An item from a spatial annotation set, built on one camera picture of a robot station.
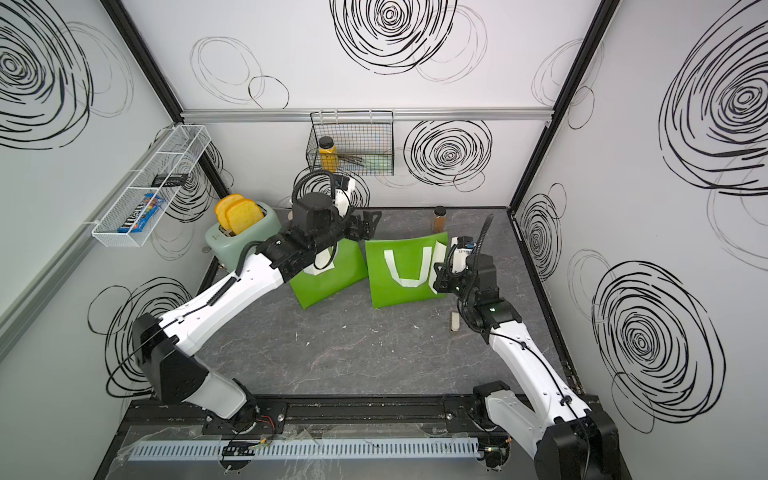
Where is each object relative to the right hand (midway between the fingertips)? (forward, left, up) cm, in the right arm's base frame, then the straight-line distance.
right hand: (439, 265), depth 80 cm
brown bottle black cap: (+29, -4, -14) cm, 33 cm away
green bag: (+2, +10, -4) cm, 11 cm away
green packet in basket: (+27, +17, +14) cm, 35 cm away
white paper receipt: (+1, 0, +2) cm, 2 cm away
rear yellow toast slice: (+18, +66, +3) cm, 68 cm away
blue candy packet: (+3, +74, +16) cm, 75 cm away
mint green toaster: (+8, +64, -5) cm, 64 cm away
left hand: (+8, +19, +14) cm, 25 cm away
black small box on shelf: (+15, +71, +16) cm, 74 cm away
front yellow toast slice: (+17, +59, +1) cm, 62 cm away
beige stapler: (-8, -6, -17) cm, 20 cm away
